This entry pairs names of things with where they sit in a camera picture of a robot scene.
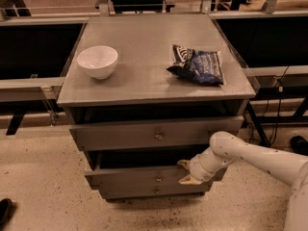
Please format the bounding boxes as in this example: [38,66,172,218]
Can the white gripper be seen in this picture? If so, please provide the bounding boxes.
[177,148,235,185]

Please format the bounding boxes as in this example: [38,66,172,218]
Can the grey drawer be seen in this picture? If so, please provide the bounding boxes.
[70,115,244,151]
[85,145,205,190]
[99,184,211,200]

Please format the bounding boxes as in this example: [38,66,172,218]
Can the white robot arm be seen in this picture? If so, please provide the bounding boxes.
[177,131,308,231]

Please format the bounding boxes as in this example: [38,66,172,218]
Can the grey top drawer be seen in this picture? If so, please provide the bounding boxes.
[70,115,244,151]

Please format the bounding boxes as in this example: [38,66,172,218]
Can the grey bottom drawer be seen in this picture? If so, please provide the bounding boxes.
[99,184,211,200]

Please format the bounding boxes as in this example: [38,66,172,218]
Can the grey drawer cabinet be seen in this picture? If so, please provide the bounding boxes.
[57,13,257,202]

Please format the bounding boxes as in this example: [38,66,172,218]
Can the blue chip bag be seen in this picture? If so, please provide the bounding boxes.
[167,45,223,86]

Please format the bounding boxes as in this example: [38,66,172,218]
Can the black shoe at right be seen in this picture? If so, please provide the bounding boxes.
[291,136,308,156]

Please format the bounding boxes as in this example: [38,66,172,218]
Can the black shoe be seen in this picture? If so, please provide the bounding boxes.
[0,198,12,225]
[291,136,308,156]

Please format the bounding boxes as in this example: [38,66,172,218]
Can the white ceramic bowl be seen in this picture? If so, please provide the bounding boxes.
[77,45,118,79]

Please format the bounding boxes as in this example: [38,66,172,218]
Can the right metal railing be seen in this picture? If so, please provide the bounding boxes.
[210,11,308,146]

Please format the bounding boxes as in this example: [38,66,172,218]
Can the metal railing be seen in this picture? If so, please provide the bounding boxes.
[210,11,308,146]
[0,17,87,135]

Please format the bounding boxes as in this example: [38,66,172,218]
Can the black shoe at left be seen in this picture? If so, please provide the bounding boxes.
[0,198,12,225]

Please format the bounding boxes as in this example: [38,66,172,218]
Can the left metal railing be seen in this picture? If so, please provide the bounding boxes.
[0,17,87,135]

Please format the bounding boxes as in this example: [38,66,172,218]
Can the black floor cable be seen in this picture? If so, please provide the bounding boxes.
[246,65,290,146]

